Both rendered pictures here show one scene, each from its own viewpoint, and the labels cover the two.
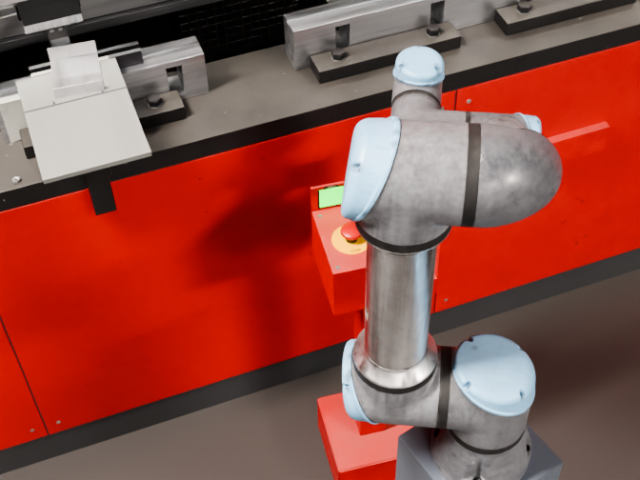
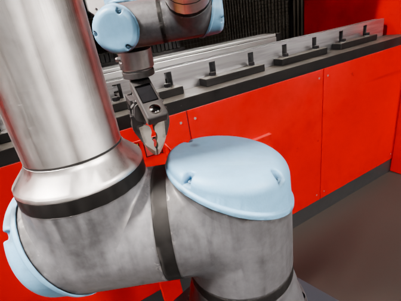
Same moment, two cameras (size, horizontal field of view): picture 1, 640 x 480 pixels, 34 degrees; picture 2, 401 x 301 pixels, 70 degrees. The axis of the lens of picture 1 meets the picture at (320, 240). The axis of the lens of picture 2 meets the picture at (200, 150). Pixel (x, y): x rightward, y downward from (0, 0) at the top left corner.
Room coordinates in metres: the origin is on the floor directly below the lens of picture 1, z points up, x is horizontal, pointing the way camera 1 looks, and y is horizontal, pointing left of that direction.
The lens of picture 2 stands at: (0.56, -0.18, 1.12)
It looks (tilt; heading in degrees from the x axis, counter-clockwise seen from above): 24 degrees down; 353
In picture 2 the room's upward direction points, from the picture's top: 9 degrees counter-clockwise
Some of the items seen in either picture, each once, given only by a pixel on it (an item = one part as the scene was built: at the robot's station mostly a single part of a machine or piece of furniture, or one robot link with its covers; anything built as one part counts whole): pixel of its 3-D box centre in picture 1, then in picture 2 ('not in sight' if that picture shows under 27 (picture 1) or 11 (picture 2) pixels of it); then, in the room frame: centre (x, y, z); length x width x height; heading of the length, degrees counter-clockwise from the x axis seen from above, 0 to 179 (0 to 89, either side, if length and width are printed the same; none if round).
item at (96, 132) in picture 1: (81, 117); not in sight; (1.34, 0.40, 1.00); 0.26 x 0.18 x 0.01; 19
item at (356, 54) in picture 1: (386, 51); (144, 98); (1.62, -0.14, 0.89); 0.30 x 0.05 x 0.03; 109
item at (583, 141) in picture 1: (575, 144); (257, 145); (1.67, -0.57, 0.59); 0.15 x 0.02 x 0.07; 109
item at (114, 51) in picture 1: (87, 65); not in sight; (1.49, 0.41, 0.99); 0.20 x 0.03 x 0.03; 109
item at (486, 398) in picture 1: (486, 389); (226, 206); (0.81, -0.23, 0.94); 0.13 x 0.12 x 0.14; 82
